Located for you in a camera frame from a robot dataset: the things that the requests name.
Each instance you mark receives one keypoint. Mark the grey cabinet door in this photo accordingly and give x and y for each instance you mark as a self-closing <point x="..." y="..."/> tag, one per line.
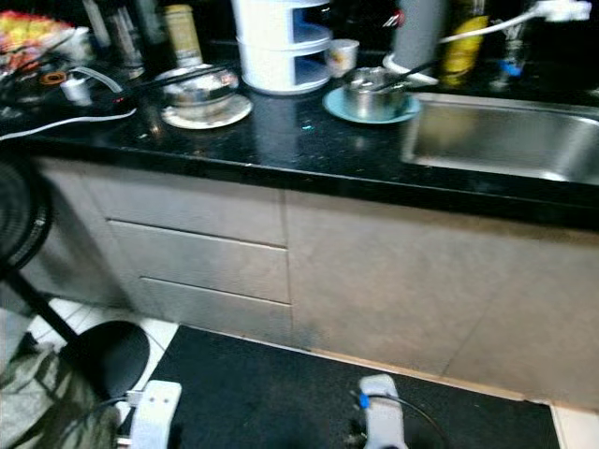
<point x="412" y="281"/>

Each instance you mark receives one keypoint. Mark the yellow oil bottle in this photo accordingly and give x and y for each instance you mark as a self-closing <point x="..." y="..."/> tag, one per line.
<point x="463" y="56"/>

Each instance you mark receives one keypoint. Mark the teal plate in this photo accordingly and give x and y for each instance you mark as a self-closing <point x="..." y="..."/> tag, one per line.
<point x="334" y="105"/>

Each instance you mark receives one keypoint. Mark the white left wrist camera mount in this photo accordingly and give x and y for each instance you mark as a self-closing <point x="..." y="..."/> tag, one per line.
<point x="159" y="416"/>

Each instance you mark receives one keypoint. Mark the black pedestal fan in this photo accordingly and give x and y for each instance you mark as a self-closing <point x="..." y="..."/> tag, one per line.
<point x="112" y="360"/>

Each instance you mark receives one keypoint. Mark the olive green fabric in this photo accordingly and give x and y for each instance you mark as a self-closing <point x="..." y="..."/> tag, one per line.
<point x="47" y="402"/>

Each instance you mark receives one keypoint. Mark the grey cylindrical appliance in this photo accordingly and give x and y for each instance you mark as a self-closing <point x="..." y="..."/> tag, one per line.
<point x="419" y="33"/>

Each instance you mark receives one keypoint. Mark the dark glass bottle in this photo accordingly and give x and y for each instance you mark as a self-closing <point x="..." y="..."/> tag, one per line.
<point x="129" y="42"/>

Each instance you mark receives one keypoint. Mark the daisy print plate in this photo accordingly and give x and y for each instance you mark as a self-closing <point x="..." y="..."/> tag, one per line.
<point x="237" y="114"/>

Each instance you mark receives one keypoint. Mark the grey drawer front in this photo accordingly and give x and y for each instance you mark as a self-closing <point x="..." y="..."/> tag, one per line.
<point x="197" y="208"/>
<point x="225" y="313"/>
<point x="206" y="262"/>

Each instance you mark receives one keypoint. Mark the small steel pot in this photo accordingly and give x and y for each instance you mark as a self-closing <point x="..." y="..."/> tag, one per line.
<point x="372" y="101"/>

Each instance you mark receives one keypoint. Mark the white tiered storage rack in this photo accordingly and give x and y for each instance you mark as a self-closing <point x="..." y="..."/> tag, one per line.
<point x="267" y="47"/>

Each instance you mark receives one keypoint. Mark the gold rectangular tin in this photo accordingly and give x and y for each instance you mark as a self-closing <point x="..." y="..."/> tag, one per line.
<point x="183" y="37"/>

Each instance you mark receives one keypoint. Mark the white plug adapter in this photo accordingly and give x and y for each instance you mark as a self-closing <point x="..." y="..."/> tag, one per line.
<point x="77" y="92"/>

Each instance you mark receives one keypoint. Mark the colourful snack bag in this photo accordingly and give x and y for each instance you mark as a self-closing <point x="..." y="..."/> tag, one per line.
<point x="28" y="37"/>

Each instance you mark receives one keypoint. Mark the steel sink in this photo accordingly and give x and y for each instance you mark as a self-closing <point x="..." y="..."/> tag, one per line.
<point x="505" y="136"/>

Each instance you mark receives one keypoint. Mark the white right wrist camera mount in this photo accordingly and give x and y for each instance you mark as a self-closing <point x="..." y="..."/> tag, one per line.
<point x="384" y="421"/>

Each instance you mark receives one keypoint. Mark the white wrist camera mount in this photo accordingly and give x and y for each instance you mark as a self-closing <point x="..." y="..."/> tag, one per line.
<point x="159" y="416"/>
<point x="384" y="421"/>

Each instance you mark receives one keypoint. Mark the black long utensil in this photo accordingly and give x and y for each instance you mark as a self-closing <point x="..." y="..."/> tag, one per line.
<point x="407" y="75"/>

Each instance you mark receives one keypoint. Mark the orange tape roll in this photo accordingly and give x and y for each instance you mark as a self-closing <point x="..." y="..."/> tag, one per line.
<point x="45" y="79"/>

